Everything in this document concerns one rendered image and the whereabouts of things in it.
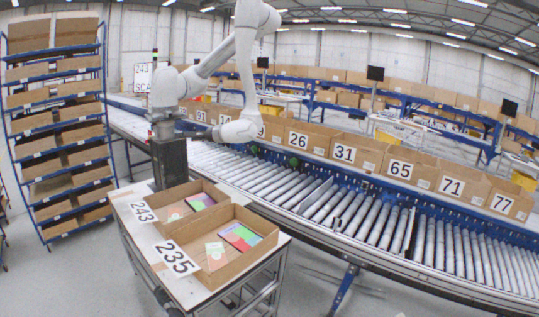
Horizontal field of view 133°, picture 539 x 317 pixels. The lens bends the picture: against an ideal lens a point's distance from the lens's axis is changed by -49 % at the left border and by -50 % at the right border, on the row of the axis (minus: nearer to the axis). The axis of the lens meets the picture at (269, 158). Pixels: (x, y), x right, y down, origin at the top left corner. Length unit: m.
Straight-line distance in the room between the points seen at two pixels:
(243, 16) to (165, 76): 0.52
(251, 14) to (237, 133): 0.52
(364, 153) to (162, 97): 1.28
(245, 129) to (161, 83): 0.53
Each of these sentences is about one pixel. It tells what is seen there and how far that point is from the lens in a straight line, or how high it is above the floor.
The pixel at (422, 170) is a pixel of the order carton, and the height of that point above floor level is 1.00.
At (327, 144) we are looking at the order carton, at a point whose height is 0.99.
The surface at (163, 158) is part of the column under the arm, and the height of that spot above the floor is 0.99.
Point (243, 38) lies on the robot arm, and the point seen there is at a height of 1.60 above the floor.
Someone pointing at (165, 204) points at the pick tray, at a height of 0.76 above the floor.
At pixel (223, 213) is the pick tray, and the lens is 1.12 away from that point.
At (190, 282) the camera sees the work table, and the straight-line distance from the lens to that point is 0.91.
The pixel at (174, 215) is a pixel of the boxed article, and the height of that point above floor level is 0.77.
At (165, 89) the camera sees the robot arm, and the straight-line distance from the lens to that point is 1.27.
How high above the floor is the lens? 1.46
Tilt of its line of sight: 21 degrees down
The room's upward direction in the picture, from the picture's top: 4 degrees clockwise
